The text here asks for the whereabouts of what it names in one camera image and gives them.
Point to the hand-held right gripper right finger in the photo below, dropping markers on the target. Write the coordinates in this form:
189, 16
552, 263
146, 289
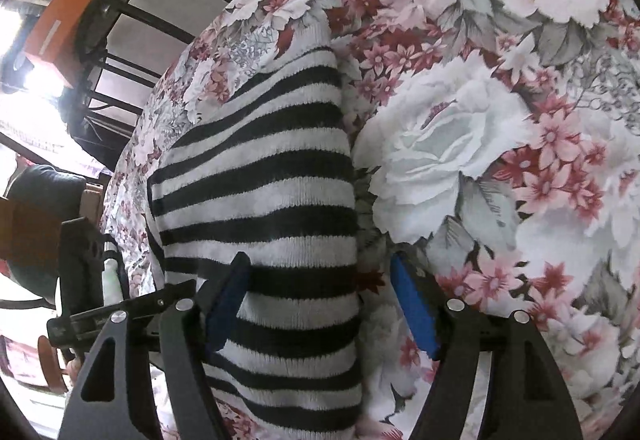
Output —
412, 305

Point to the black round metal stand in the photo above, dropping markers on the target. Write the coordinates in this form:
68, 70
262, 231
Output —
95, 10

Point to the orange box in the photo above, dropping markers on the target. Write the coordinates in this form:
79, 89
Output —
55, 35

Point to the black white striped knit sweater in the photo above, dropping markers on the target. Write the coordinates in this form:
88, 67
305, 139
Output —
260, 180

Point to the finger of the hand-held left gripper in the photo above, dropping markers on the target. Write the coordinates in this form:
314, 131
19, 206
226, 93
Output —
150, 300

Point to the brown round object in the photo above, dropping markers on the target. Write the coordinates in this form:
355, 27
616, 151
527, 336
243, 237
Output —
50, 362

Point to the floral bedsheet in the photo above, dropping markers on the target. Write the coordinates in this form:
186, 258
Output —
475, 145

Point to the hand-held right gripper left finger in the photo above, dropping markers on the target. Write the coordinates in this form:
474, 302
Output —
227, 300

